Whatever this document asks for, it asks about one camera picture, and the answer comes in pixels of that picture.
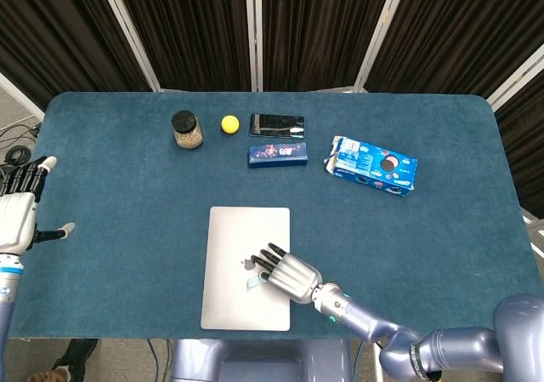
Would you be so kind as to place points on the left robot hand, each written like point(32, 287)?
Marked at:
point(17, 220)

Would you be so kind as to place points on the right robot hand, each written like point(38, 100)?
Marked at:
point(295, 277)

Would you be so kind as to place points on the light blue paper strip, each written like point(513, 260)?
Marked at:
point(253, 282)

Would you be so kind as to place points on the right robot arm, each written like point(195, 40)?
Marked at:
point(374, 322)

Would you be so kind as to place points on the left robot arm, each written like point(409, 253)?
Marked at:
point(6, 297)

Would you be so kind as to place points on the silver laptop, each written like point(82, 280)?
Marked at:
point(229, 301)

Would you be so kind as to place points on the blue-grey robot torso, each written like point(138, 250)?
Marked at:
point(255, 365)

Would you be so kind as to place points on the blue velvet tablecloth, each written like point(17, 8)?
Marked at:
point(127, 229)

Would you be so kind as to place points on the dark blue rectangular box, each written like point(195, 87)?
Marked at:
point(276, 155)

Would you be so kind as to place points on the blue Oreo cookie box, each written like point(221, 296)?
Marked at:
point(374, 169)

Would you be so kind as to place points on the black shoe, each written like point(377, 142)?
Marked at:
point(74, 352)

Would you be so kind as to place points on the black smartphone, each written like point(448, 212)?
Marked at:
point(272, 123)

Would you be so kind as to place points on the yellow ball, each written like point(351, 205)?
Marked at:
point(230, 124)

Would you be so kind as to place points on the glass jar with black lid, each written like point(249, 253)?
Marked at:
point(187, 133)

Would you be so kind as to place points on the dark fabric screen panel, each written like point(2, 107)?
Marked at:
point(459, 29)
point(527, 144)
point(314, 29)
point(64, 29)
point(191, 29)

